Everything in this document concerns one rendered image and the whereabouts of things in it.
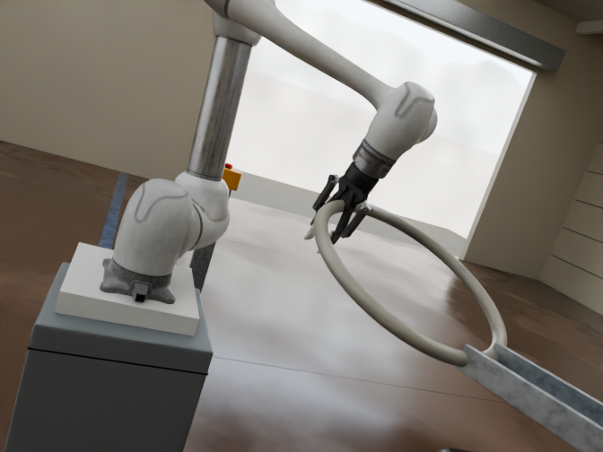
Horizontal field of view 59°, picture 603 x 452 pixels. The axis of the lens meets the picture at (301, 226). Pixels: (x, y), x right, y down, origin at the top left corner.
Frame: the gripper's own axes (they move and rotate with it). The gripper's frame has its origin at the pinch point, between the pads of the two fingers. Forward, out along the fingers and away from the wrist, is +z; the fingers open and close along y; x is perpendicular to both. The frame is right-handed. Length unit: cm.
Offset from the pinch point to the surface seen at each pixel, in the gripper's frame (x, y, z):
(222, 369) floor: 89, -45, 146
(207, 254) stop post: 56, -67, 77
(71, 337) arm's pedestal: -45, -15, 38
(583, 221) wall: 856, -28, 88
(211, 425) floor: 51, -15, 132
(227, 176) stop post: 57, -79, 43
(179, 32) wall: 347, -481, 128
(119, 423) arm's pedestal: -35, 1, 55
